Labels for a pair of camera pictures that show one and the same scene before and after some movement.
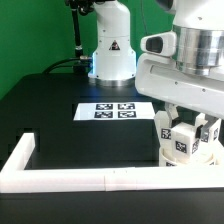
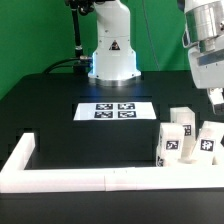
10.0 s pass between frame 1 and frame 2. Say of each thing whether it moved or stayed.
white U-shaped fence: stayed
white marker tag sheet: stayed
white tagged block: moved
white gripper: moved
